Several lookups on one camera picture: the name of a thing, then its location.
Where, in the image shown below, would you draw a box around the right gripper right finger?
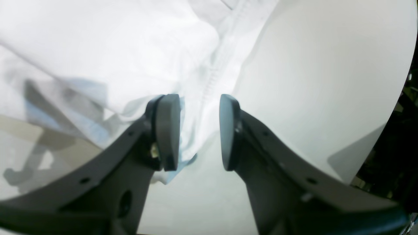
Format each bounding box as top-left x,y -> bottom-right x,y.
219,95 -> 409,235

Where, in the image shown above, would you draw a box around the white T-shirt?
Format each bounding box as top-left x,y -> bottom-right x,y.
0,0 -> 278,184

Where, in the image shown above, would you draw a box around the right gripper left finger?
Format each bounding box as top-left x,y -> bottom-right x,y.
1,95 -> 181,235

